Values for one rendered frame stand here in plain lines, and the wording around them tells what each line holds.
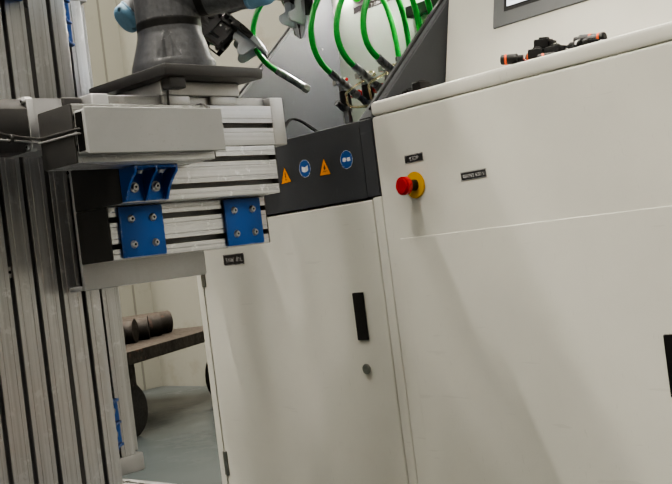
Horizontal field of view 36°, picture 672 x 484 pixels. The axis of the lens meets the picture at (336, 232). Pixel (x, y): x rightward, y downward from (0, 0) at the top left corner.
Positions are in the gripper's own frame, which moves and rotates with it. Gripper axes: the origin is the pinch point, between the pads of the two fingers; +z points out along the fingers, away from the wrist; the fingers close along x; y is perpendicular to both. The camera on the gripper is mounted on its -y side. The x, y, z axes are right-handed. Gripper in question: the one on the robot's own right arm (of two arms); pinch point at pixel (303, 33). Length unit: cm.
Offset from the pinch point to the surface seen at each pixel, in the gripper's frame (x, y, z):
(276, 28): -224, -176, -62
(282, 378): -3, 16, 80
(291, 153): 10.0, 16.4, 29.7
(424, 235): 47, 16, 51
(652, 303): 95, 17, 66
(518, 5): 57, -9, 7
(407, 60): 36.2, 3.5, 14.4
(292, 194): 8.6, 16.4, 38.7
